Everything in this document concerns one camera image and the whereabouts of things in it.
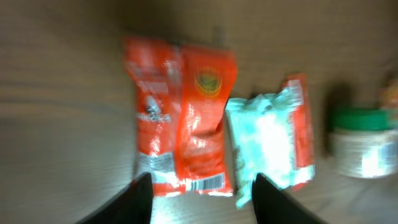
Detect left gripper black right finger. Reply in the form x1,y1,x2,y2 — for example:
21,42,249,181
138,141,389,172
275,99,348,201
252,174,325,224

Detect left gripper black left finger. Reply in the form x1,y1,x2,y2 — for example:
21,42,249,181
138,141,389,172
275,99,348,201
78,174,153,224

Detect red stick packet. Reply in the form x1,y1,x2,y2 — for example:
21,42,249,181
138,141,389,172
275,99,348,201
283,73,315,191

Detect light teal wipes packet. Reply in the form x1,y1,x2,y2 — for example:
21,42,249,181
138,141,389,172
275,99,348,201
225,88,305,208

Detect green lid jar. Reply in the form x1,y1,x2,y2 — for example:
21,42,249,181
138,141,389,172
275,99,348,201
330,108,397,179

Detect orange red snack bag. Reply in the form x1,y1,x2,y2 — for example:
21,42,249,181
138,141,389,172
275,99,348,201
124,37,237,197

